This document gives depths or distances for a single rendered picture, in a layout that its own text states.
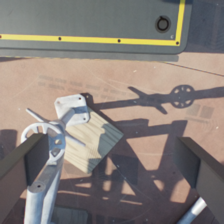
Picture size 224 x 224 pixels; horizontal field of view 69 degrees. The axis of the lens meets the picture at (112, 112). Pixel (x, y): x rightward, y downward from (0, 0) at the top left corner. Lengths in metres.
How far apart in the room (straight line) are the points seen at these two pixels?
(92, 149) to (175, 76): 0.55
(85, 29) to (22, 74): 0.49
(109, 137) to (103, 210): 0.49
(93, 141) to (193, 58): 0.63
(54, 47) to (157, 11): 0.29
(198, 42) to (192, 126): 0.41
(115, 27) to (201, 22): 0.52
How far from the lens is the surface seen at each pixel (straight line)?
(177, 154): 0.17
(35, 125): 0.48
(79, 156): 0.92
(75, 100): 0.80
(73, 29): 0.50
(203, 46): 0.91
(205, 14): 0.93
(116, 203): 1.12
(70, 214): 1.17
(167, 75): 0.85
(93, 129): 0.84
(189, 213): 1.22
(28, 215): 0.60
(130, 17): 0.50
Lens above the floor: 0.80
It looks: 75 degrees down
